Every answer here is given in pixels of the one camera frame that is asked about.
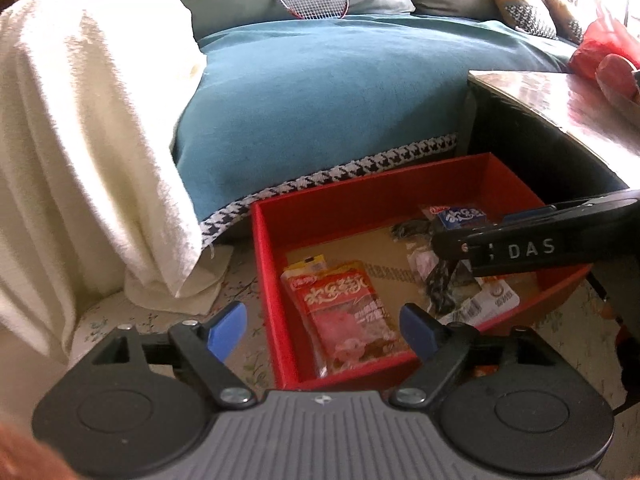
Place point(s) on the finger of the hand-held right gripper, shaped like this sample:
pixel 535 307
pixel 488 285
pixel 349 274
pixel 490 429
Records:
pixel 452 246
pixel 530 215

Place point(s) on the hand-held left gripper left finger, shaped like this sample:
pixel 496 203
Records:
pixel 227 327

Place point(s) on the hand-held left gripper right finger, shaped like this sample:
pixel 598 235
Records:
pixel 417 327

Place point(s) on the blue red cartoon packet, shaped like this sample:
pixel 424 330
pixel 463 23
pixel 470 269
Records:
pixel 462 217

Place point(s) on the pink clear packet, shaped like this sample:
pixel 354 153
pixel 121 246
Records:
pixel 422 265

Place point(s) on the black white patterned packet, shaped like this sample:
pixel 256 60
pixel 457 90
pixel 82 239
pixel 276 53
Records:
pixel 445 285

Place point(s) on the dark brown packet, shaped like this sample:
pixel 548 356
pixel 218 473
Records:
pixel 412 230

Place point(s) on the clear printed packet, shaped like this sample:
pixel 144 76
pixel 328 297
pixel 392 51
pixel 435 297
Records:
pixel 487 302

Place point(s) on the red clear jerky packet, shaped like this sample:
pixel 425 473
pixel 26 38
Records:
pixel 345 315

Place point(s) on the red cardboard box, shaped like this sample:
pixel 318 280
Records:
pixel 350 195

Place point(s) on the dark coffee table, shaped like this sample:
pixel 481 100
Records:
pixel 550 130

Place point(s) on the yellow black packet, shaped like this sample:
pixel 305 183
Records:
pixel 307 263

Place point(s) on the red apple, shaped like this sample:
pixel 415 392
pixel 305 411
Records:
pixel 615 72

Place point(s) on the red plastic bag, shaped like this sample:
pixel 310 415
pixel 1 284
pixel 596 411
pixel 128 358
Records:
pixel 600 45

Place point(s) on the blue houndstooth-trimmed sofa blanket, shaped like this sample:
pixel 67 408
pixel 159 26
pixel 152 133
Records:
pixel 325 110

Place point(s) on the brown orange pillow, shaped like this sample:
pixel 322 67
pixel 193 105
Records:
pixel 565 17

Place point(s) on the orange houndstooth pillow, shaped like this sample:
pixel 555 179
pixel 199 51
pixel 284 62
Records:
pixel 520 5

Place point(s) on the white towel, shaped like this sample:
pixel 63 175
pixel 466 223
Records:
pixel 85 120

